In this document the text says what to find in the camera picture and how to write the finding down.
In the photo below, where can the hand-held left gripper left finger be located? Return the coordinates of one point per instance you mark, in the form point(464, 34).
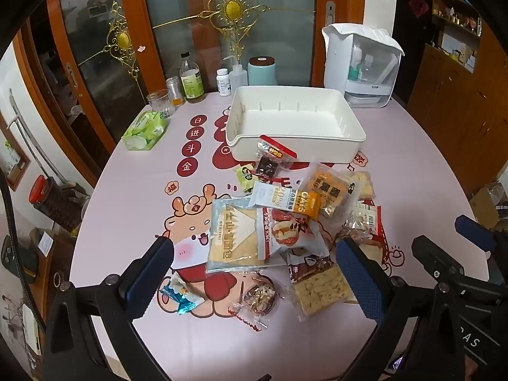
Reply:
point(147, 274)

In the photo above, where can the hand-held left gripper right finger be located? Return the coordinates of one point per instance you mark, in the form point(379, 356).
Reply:
point(361, 281)

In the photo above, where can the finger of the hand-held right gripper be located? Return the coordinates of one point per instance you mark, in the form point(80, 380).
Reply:
point(432, 254)
point(474, 228)

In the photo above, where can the clear nut candy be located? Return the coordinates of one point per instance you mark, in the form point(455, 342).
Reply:
point(357, 226)
point(258, 299)

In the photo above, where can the white orange oat bar packet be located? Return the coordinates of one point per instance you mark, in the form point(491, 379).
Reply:
point(278, 196)

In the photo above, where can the white plastic bin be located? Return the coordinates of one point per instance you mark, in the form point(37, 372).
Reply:
point(293, 119)

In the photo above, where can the cardboard box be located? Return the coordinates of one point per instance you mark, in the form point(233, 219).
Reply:
point(484, 206)

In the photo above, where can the blue white candy packet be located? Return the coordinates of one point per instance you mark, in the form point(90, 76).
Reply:
point(180, 295)

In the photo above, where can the brown rice cracker packet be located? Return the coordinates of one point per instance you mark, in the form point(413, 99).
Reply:
point(317, 289)

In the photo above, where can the red white labelled packet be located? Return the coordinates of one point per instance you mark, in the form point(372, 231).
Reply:
point(371, 212)

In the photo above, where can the red white pastry packet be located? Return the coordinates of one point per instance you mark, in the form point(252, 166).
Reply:
point(285, 232)

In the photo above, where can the white triangle print bread packet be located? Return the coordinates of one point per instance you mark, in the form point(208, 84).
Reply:
point(230, 238)

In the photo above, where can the orange puff snack packet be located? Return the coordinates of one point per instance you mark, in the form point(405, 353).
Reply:
point(331, 190)

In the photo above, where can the yellow cracker packet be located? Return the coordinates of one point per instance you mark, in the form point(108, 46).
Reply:
point(365, 184)

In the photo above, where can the black jar red lid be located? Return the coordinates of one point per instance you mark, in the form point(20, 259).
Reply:
point(51, 202)

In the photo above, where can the wooden cabinet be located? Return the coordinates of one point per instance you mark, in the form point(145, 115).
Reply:
point(448, 111)

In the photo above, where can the small green snack packet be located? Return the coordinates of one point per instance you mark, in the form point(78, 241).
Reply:
point(246, 178)

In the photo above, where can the green tissue pack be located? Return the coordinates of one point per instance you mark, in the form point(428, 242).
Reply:
point(145, 131)

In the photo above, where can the red topped dark snack packet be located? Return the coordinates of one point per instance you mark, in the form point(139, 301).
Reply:
point(272, 154)

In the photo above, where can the clear glass cup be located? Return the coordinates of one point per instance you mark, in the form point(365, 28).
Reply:
point(160, 105)

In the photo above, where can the small glass jar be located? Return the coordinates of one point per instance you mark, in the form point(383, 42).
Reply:
point(175, 91)

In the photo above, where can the wooden glass door gold ornament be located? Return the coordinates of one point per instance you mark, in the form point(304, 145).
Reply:
point(99, 87)
point(178, 16)

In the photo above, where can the green label oil bottle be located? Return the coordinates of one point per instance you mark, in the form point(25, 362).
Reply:
point(191, 83)

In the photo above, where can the white pill bottle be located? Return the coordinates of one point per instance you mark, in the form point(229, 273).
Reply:
point(224, 83)

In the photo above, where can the white water dispenser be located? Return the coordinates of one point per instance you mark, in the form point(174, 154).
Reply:
point(337, 59)

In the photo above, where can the white squeeze bottle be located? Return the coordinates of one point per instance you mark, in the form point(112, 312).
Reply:
point(238, 77)

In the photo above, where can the teal canister brown lid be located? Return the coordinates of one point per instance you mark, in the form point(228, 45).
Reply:
point(262, 73)

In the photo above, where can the wooden picture frame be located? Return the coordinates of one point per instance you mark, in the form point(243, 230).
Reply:
point(16, 166)

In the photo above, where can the wooden wall shelf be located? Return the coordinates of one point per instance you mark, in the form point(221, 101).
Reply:
point(456, 20)

